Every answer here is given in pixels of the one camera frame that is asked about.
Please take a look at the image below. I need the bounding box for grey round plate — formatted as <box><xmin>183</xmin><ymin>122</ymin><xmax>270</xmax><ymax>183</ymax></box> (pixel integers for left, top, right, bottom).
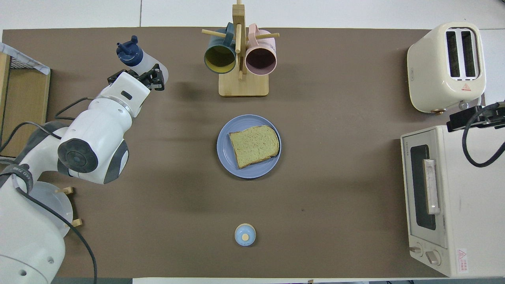
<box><xmin>28</xmin><ymin>181</ymin><xmax>74</xmax><ymax>237</ymax></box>

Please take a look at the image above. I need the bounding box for wooden mug tree stand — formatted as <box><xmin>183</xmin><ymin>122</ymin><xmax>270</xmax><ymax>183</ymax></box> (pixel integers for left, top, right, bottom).
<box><xmin>202</xmin><ymin>0</ymin><xmax>280</xmax><ymax>97</ymax></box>

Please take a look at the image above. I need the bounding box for brown table mat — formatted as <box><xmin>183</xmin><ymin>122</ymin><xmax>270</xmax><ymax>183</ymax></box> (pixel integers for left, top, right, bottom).
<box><xmin>0</xmin><ymin>27</ymin><xmax>486</xmax><ymax>278</ymax></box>

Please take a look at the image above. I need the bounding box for wooden two-tier shelf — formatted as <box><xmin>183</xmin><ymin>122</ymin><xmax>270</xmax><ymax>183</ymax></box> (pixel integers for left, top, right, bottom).
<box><xmin>0</xmin><ymin>52</ymin><xmax>51</xmax><ymax>158</ymax></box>

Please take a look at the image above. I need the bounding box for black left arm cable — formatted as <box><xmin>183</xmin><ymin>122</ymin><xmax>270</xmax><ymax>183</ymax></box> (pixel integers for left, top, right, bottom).
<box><xmin>0</xmin><ymin>97</ymin><xmax>98</xmax><ymax>284</ymax></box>

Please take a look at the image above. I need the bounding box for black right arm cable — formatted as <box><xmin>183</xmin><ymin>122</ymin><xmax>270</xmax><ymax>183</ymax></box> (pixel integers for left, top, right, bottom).
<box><xmin>462</xmin><ymin>103</ymin><xmax>505</xmax><ymax>168</ymax></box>

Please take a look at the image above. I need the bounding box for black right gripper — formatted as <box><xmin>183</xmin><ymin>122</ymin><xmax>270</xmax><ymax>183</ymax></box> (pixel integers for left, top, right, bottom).
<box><xmin>447</xmin><ymin>101</ymin><xmax>505</xmax><ymax>133</ymax></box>

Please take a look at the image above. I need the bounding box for dark teal mug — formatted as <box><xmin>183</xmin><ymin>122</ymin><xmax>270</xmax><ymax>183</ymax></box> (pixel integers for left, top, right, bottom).
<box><xmin>204</xmin><ymin>22</ymin><xmax>237</xmax><ymax>75</ymax></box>

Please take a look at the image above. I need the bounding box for black wire basket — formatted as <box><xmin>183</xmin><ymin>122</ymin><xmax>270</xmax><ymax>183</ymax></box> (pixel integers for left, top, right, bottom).
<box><xmin>9</xmin><ymin>56</ymin><xmax>38</xmax><ymax>70</ymax></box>

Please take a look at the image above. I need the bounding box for pink ribbed mug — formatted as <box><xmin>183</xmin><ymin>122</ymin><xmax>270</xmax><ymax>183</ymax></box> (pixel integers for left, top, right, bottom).
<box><xmin>245</xmin><ymin>23</ymin><xmax>278</xmax><ymax>77</ymax></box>

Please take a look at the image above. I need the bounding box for white toaster oven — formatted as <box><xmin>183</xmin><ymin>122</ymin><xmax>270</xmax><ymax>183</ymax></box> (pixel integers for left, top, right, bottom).
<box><xmin>400</xmin><ymin>125</ymin><xmax>505</xmax><ymax>278</ymax></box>

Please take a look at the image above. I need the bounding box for translucent squeeze bottle blue cap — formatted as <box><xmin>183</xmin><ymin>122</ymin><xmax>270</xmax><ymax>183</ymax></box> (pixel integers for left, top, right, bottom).
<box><xmin>116</xmin><ymin>35</ymin><xmax>169</xmax><ymax>85</ymax></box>

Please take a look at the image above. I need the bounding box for blue dome shaker wooden knob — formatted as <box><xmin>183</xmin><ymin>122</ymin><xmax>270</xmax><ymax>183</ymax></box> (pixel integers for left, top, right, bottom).
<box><xmin>234</xmin><ymin>223</ymin><xmax>256</xmax><ymax>247</ymax></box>

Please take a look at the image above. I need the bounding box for white grid patterned cloth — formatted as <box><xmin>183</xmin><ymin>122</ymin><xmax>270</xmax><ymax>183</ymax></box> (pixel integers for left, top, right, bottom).
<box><xmin>0</xmin><ymin>42</ymin><xmax>51</xmax><ymax>75</ymax></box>

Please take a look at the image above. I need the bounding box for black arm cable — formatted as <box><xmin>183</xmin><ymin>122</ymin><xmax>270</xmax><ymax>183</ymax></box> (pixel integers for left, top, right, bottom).
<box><xmin>0</xmin><ymin>97</ymin><xmax>98</xmax><ymax>284</ymax></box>
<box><xmin>462</xmin><ymin>103</ymin><xmax>505</xmax><ymax>168</ymax></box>

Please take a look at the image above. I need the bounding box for toasted bread slice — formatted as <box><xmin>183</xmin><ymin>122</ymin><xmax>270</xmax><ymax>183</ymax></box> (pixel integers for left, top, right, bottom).
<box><xmin>229</xmin><ymin>125</ymin><xmax>280</xmax><ymax>169</ymax></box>

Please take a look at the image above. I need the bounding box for blue round plate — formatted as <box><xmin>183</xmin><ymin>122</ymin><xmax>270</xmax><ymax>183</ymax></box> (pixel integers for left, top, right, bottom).
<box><xmin>216</xmin><ymin>114</ymin><xmax>282</xmax><ymax>179</ymax></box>

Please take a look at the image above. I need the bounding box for cream two-slot toaster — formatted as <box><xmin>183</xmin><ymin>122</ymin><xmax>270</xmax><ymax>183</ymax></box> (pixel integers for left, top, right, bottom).
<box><xmin>407</xmin><ymin>22</ymin><xmax>486</xmax><ymax>115</ymax></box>

